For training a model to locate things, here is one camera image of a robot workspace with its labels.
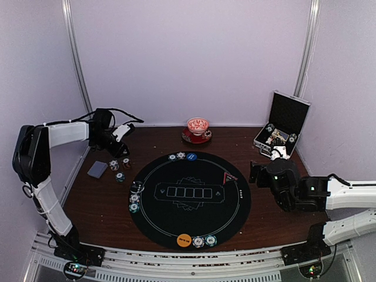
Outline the playing card deck in case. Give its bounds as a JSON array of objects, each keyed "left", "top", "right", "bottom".
[{"left": 271, "top": 129, "right": 290, "bottom": 142}]

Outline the orange black chip stack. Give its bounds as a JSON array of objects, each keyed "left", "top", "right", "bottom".
[{"left": 122, "top": 157, "right": 132, "bottom": 169}]

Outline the blue small blind button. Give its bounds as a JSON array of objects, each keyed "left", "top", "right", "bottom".
[{"left": 186, "top": 153, "right": 197, "bottom": 161}]

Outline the red patterned bowl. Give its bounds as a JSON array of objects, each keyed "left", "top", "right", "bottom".
[{"left": 187, "top": 117, "right": 209, "bottom": 136}]

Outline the left aluminium frame post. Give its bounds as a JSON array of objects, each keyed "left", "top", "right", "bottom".
[{"left": 61, "top": 0, "right": 93, "bottom": 113}]

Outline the round black poker mat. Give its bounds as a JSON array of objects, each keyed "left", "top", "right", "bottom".
[{"left": 130, "top": 152, "right": 251, "bottom": 251}]

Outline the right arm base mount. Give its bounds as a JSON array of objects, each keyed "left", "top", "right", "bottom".
[{"left": 281, "top": 239, "right": 331, "bottom": 280}]

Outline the green poker chip stack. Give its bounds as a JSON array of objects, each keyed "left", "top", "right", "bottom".
[{"left": 115, "top": 172, "right": 125, "bottom": 183}]

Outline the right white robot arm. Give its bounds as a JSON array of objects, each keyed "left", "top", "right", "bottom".
[{"left": 249, "top": 158, "right": 375, "bottom": 260}]

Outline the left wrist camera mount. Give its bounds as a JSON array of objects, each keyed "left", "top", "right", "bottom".
[{"left": 112, "top": 123, "right": 135, "bottom": 142}]

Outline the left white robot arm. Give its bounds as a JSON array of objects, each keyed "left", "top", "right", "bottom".
[{"left": 12, "top": 108, "right": 140, "bottom": 237}]

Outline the chip roll in case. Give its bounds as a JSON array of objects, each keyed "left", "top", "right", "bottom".
[
  {"left": 287, "top": 133, "right": 298, "bottom": 144},
  {"left": 265, "top": 123, "right": 275, "bottom": 133}
]

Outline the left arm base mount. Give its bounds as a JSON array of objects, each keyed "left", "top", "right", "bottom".
[{"left": 48, "top": 226, "right": 105, "bottom": 281}]

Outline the chip roll in case left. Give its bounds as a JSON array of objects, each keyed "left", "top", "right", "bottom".
[{"left": 265, "top": 123, "right": 275, "bottom": 133}]

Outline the orange big blind button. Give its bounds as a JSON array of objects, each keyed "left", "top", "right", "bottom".
[{"left": 176, "top": 233, "right": 192, "bottom": 248}]

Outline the clear dealer button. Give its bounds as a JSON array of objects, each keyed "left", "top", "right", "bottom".
[{"left": 130, "top": 181, "right": 145, "bottom": 194}]

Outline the triangular all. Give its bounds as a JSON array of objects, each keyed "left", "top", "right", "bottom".
[{"left": 223, "top": 172, "right": 238, "bottom": 185}]

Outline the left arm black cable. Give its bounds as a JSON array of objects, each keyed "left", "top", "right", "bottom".
[{"left": 17, "top": 108, "right": 145, "bottom": 206}]

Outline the red floral saucer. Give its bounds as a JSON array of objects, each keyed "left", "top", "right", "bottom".
[{"left": 182, "top": 127, "right": 212, "bottom": 145}]

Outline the right aluminium frame post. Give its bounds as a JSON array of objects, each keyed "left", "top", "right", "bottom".
[{"left": 293, "top": 0, "right": 320, "bottom": 98}]

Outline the aluminium poker case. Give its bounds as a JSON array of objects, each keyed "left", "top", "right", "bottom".
[{"left": 253, "top": 91, "right": 311, "bottom": 157}]

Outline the chip roll in case right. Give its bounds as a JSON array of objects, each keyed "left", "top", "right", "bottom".
[{"left": 287, "top": 133, "right": 298, "bottom": 144}]

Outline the grey card deck box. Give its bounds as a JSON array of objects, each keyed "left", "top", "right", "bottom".
[{"left": 87, "top": 161, "right": 108, "bottom": 179}]

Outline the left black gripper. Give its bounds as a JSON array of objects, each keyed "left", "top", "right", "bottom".
[{"left": 90, "top": 131, "right": 129, "bottom": 159}]

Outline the aluminium frame post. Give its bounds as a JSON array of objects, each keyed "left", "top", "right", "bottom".
[
  {"left": 293, "top": 0, "right": 320, "bottom": 98},
  {"left": 61, "top": 0, "right": 93, "bottom": 113}
]

